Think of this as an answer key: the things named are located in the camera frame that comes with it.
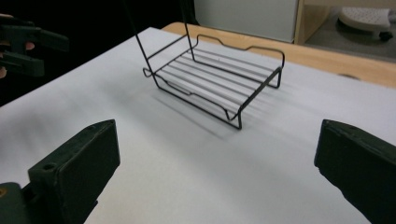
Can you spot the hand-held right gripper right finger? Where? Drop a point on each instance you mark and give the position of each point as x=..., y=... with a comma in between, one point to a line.
x=358, y=168

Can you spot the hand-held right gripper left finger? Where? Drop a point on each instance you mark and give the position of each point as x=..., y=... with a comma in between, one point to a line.
x=81, y=168

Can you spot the black curtain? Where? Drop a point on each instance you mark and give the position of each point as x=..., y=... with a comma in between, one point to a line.
x=93, y=18

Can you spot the wooden table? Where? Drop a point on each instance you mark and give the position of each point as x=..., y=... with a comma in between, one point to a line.
x=327, y=60

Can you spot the white chair base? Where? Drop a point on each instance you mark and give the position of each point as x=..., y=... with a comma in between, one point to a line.
x=364, y=18

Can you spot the white cabinet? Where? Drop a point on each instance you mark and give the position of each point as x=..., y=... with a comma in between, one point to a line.
x=246, y=17

